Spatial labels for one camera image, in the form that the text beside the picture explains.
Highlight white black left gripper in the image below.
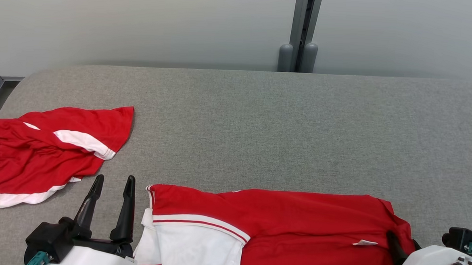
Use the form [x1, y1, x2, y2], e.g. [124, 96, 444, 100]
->
[47, 171, 144, 265]

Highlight red shorts with white stripes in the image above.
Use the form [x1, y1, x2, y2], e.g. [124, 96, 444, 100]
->
[0, 100, 135, 215]

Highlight red shirt with white sleeves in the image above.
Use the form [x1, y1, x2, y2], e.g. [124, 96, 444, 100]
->
[132, 183, 419, 265]

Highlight grey rounded partition foot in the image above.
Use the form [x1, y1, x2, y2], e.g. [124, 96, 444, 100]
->
[278, 43, 294, 73]
[302, 42, 319, 74]

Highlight teal left camera connector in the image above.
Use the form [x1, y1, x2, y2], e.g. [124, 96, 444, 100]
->
[25, 250, 50, 265]

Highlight grey metal partition post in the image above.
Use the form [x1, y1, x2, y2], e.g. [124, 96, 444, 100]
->
[288, 0, 323, 74]

